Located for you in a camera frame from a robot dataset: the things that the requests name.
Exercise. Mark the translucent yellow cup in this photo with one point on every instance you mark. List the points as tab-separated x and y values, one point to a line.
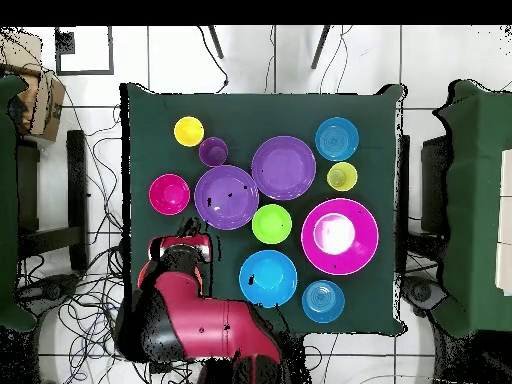
342	176

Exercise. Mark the green cloth covered table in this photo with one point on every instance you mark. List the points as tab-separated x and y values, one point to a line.
476	208
8	200

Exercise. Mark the small pink-red bowl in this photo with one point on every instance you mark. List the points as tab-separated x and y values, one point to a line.
169	194

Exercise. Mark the small green bowl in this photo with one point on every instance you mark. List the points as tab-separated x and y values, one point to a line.
272	224

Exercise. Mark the black metal frame stand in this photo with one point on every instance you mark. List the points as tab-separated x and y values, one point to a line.
77	192

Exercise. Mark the black square floor frame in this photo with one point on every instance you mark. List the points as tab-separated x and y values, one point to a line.
84	72

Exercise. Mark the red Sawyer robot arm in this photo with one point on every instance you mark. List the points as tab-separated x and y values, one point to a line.
208	320

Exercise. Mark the purple cup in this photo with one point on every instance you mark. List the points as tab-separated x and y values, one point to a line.
213	152

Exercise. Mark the translucent blue small bowl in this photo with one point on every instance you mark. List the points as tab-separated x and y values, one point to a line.
336	138
323	301

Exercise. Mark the dark green table cloth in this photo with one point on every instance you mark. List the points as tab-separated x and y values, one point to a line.
248	112

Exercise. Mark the purple bowl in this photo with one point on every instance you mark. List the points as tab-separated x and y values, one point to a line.
283	167
232	184

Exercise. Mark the cardboard box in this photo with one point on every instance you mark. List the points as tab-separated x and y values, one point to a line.
44	104

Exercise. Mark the large pink bowl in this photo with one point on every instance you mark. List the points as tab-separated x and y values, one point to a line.
360	256

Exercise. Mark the black tripod leg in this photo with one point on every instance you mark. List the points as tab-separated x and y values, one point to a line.
320	47
216	42

